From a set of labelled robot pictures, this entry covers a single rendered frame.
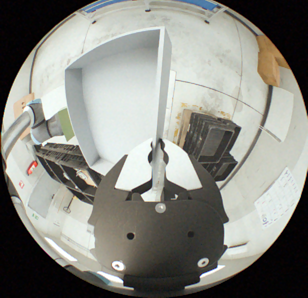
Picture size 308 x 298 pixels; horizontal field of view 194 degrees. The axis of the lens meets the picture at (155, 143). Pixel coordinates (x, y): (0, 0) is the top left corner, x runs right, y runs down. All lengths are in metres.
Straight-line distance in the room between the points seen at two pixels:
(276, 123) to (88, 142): 2.58
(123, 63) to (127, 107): 0.08
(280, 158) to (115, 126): 2.54
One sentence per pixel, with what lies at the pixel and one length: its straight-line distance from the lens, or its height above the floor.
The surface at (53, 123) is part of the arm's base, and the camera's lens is 0.62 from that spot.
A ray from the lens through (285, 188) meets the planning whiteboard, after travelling 2.52.
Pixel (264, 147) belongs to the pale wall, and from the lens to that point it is 2.62.
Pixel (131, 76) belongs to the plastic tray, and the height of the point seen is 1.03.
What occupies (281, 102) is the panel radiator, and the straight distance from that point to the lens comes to 2.52.
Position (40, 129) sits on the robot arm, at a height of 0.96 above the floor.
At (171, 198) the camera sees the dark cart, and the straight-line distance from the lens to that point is 2.04.
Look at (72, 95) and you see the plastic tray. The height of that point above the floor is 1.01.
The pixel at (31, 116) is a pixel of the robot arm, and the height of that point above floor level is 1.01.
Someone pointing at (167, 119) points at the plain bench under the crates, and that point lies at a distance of 0.50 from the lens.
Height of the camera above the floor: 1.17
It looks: 57 degrees down
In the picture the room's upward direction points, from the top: 180 degrees clockwise
